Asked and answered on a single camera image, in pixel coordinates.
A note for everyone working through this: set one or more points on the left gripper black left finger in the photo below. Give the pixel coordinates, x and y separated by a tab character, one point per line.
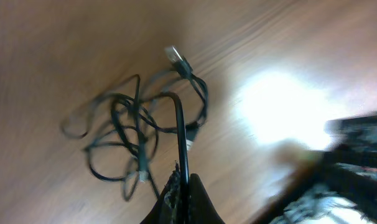
166	209

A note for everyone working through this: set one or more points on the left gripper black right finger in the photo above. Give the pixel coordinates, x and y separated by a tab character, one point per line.
201	209

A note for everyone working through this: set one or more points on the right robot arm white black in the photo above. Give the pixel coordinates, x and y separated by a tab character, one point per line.
345	179

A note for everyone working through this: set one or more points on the thin black cable tangled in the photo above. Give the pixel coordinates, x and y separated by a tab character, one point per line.
131	117

